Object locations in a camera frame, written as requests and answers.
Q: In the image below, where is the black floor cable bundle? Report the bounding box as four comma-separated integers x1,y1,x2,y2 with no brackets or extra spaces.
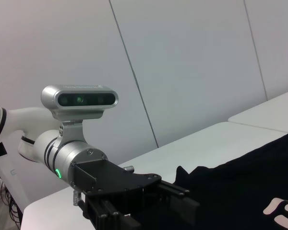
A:
0,177,24,230

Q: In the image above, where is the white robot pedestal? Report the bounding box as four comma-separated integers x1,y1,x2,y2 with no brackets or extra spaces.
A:
0,155,60,210

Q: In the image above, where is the black T-shirt with white lettering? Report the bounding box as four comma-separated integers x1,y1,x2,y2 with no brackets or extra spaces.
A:
134,126,288,230

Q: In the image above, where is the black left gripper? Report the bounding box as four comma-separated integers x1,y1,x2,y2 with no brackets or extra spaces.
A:
71,159,201,230

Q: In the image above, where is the silver camera mount bracket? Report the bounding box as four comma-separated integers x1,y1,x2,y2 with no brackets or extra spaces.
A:
57,119,87,147

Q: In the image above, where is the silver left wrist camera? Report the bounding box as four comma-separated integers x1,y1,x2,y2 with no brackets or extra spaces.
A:
40,84,119,120

